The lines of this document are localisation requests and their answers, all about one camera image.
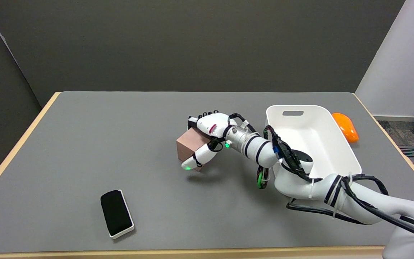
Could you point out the pink wooden cube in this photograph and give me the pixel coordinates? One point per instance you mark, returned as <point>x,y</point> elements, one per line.
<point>189,149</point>

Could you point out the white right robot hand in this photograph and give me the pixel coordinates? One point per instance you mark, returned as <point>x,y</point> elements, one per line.
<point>207,138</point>

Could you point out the orange plastic toy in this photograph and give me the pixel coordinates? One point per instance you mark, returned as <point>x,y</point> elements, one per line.
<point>346,127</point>

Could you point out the black and white eraser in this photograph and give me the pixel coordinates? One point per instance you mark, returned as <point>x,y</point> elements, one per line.
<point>116,213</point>

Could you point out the white plastic bin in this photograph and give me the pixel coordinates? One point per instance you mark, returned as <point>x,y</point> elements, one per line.
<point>314,133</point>

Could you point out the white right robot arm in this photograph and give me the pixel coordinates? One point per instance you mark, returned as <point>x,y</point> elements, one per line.
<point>322,180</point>

